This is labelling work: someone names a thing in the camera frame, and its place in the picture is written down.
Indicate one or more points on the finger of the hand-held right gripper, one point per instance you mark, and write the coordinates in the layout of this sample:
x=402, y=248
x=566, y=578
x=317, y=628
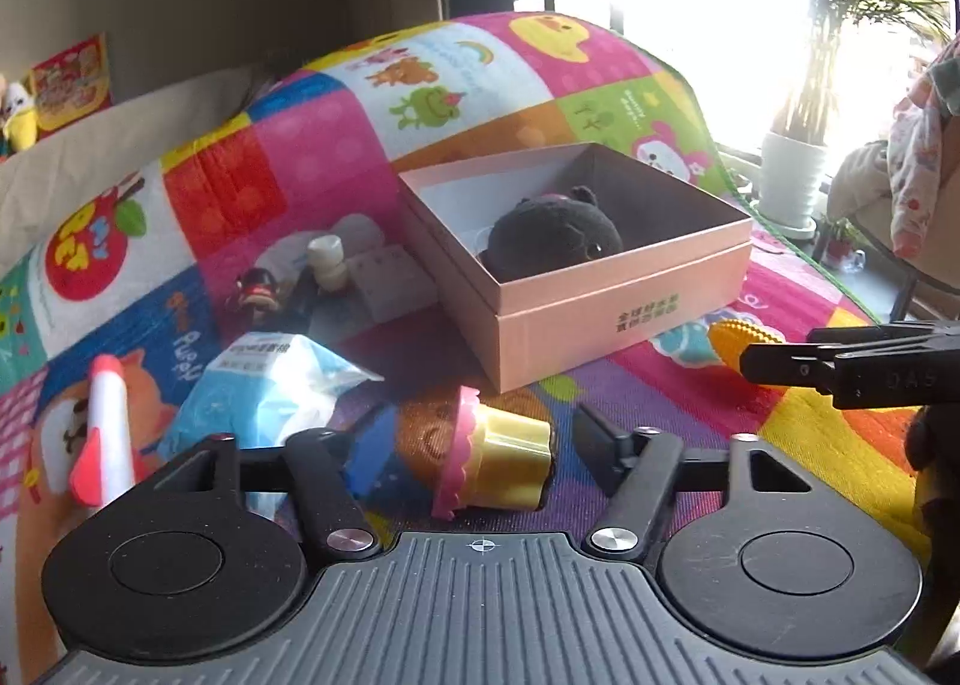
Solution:
x=787, y=362
x=885, y=334

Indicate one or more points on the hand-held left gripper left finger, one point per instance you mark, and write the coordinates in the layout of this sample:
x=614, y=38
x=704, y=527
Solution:
x=371, y=464

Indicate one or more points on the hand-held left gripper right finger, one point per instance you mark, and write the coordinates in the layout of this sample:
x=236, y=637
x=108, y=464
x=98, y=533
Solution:
x=600, y=445

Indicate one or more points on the yellow toy corn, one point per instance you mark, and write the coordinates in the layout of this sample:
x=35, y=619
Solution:
x=731, y=340

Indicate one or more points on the pink and yellow toy cupcake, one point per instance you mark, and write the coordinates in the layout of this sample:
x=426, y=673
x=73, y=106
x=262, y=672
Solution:
x=502, y=460

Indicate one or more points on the pink cardboard box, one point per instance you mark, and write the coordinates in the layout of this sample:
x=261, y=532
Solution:
x=600, y=302

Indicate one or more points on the grey folding stand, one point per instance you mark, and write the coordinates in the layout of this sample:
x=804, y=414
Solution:
x=394, y=280

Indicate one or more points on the small potted plant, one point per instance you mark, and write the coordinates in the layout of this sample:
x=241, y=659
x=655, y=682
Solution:
x=840, y=242

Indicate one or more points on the blue and white tissue packet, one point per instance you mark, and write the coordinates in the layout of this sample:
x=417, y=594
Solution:
x=255, y=392

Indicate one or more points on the beige cloth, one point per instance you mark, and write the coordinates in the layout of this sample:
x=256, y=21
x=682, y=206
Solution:
x=862, y=182

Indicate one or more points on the floral garment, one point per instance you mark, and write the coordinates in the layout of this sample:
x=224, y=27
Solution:
x=919, y=167

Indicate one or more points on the white plant pot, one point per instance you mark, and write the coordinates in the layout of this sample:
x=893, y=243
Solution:
x=791, y=182

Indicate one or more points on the small white cup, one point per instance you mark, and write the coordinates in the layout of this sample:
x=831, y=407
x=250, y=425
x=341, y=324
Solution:
x=326, y=253

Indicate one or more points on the black plush toy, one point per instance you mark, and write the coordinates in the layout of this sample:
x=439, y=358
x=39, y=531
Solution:
x=547, y=235

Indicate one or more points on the white and red toy rocket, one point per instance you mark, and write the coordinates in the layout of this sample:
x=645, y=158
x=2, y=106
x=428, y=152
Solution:
x=112, y=422

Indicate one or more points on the colourful printed play mat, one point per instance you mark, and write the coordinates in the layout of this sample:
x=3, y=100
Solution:
x=315, y=152

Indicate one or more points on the beige sofa cushion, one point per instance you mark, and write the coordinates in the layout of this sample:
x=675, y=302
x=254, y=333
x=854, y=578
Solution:
x=112, y=130

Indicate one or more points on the yellow banana plush toy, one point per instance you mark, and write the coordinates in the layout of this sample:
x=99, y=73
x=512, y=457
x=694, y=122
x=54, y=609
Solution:
x=21, y=118

